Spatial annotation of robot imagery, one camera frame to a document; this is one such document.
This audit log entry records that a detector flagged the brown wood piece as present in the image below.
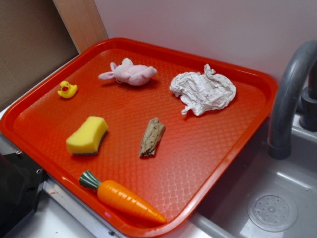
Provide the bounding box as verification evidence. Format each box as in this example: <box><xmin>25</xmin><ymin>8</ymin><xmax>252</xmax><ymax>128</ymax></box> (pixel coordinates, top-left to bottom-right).
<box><xmin>139</xmin><ymin>118</ymin><xmax>165</xmax><ymax>158</ymax></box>

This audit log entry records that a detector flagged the crumpled white paper towel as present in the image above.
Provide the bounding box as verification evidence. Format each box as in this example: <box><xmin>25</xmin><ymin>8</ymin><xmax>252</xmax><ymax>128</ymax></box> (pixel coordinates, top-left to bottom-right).
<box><xmin>169</xmin><ymin>64</ymin><xmax>237</xmax><ymax>116</ymax></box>

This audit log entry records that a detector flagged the grey toy sink basin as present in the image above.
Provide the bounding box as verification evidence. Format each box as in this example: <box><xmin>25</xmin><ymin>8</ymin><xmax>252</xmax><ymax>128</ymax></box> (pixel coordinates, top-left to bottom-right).
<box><xmin>190</xmin><ymin>122</ymin><xmax>317</xmax><ymax>238</ymax></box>

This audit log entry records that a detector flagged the brown cardboard panel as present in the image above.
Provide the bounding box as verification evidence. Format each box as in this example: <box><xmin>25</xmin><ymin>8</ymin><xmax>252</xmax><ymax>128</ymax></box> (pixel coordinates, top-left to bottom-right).
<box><xmin>0</xmin><ymin>0</ymin><xmax>78</xmax><ymax>110</ymax></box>

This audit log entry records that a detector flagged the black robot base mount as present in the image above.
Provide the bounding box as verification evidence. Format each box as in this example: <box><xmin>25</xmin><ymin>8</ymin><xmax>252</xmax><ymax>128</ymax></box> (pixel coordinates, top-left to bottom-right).
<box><xmin>0</xmin><ymin>151</ymin><xmax>46</xmax><ymax>238</ymax></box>

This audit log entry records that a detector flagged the yellow sponge with scrubber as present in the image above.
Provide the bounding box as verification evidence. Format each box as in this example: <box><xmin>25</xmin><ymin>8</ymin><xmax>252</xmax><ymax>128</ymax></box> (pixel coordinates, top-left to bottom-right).
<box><xmin>66</xmin><ymin>116</ymin><xmax>108</xmax><ymax>155</ymax></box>

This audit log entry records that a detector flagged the yellow rubber duck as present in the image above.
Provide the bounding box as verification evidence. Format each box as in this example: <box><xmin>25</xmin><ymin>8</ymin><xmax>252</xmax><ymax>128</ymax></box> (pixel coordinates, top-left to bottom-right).
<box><xmin>57</xmin><ymin>81</ymin><xmax>78</xmax><ymax>99</ymax></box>

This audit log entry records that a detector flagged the pink plush bunny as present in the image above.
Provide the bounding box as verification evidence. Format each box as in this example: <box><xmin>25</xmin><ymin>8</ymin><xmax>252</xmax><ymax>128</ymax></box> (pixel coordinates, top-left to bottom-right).
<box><xmin>98</xmin><ymin>58</ymin><xmax>158</xmax><ymax>86</ymax></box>

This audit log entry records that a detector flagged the orange plastic toy carrot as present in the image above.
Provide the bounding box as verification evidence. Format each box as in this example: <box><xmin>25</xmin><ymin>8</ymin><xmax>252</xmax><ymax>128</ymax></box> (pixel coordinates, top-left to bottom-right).
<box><xmin>79</xmin><ymin>171</ymin><xmax>167</xmax><ymax>225</ymax></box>

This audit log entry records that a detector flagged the orange plastic tray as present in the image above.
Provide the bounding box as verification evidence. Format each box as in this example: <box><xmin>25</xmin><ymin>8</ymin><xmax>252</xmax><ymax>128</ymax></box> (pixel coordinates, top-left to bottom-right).
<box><xmin>0</xmin><ymin>38</ymin><xmax>277</xmax><ymax>238</ymax></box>

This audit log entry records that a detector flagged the grey toy faucet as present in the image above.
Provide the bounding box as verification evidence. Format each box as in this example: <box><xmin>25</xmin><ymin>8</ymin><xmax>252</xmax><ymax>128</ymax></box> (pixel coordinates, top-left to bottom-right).
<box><xmin>267</xmin><ymin>40</ymin><xmax>317</xmax><ymax>160</ymax></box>

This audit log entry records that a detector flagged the wooden board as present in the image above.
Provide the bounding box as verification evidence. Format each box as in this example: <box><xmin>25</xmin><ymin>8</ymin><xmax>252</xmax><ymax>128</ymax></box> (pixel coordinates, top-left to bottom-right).
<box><xmin>53</xmin><ymin>0</ymin><xmax>108</xmax><ymax>53</ymax></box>

